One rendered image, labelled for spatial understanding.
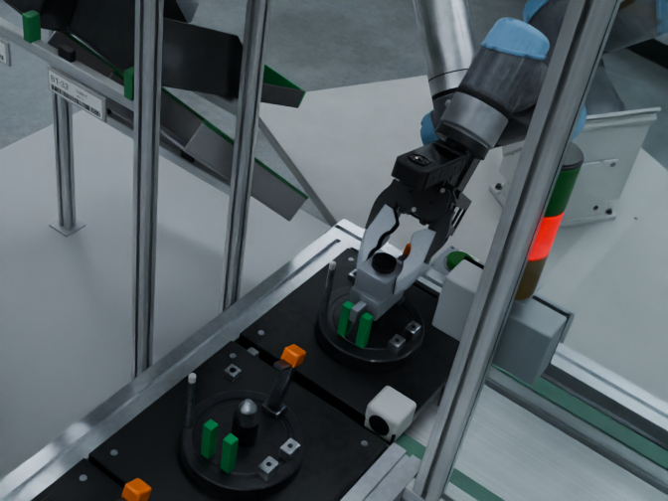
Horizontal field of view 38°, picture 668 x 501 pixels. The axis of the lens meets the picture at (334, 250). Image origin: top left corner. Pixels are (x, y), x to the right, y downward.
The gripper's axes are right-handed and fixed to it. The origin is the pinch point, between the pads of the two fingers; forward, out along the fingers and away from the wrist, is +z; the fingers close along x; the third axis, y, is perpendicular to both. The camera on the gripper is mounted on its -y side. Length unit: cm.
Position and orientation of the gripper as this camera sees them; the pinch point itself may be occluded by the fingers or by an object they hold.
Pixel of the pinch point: (379, 274)
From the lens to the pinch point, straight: 120.6
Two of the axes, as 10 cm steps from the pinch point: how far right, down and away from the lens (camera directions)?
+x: -8.0, -4.7, 3.8
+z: -4.9, 8.7, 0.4
